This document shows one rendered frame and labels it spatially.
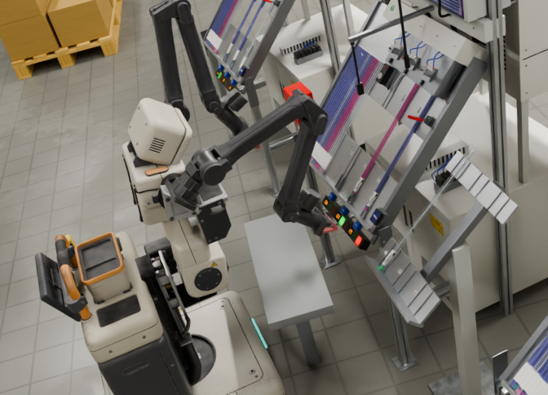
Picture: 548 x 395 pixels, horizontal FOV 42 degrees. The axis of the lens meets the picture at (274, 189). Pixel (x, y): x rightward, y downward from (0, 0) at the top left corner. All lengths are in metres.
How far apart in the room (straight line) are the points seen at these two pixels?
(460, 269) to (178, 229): 0.96
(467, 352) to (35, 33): 4.84
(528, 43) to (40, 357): 2.63
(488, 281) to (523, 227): 0.27
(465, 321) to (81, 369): 1.85
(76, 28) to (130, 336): 4.37
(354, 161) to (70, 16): 4.09
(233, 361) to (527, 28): 1.64
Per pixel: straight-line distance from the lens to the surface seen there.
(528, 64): 2.67
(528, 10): 2.58
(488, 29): 2.45
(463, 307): 2.58
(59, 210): 4.71
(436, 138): 2.56
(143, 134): 2.30
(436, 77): 2.55
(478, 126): 3.30
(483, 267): 3.07
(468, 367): 2.83
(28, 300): 4.14
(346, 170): 2.86
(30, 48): 6.65
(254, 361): 2.91
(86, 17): 6.49
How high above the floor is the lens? 2.44
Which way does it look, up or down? 36 degrees down
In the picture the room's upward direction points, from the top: 16 degrees counter-clockwise
